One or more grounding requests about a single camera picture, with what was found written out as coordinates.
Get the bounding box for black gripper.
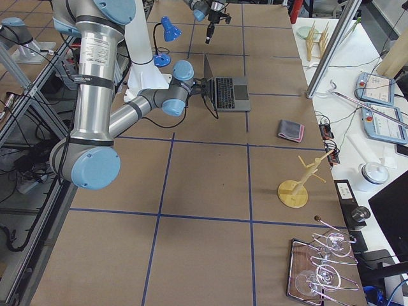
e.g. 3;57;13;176
205;10;231;44
191;78;207;96

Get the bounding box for grey laptop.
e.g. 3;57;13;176
203;54;251;112

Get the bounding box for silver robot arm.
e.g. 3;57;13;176
184;0;231;44
50;1;194;190

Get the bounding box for blue desk lamp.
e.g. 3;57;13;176
153;16;182;68

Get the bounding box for pale green plate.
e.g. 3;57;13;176
296;26;319;40

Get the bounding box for grey folded cloth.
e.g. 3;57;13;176
277;119;305;143

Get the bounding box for wooden dish rack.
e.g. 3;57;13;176
305;23;329;62

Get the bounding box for metal reach grabber stick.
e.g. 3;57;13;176
329;80;407;128

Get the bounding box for wooden mug tree stand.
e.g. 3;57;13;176
277;149;333;208

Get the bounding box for far teach pendant tablet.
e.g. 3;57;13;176
354;72;395;106

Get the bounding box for teach pendant tablet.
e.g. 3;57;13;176
361;102;407;145
354;72;395;106

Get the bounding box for near teach pendant tablet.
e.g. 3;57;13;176
361;102;407;145

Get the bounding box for white enamel pot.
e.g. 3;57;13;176
353;162;390;192

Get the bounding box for upper clear wine glass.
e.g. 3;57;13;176
312;232;356;258

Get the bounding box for clear wine glass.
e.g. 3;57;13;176
312;232;356;258
295;264;360;296

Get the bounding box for black framed glass rack tray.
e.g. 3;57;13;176
286;238;360;305

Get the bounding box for black computer monitor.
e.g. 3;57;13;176
368;178;407;261

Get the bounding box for lower clear wine glass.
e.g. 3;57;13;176
295;264;360;296

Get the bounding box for aluminium frame post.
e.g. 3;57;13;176
306;0;361;99

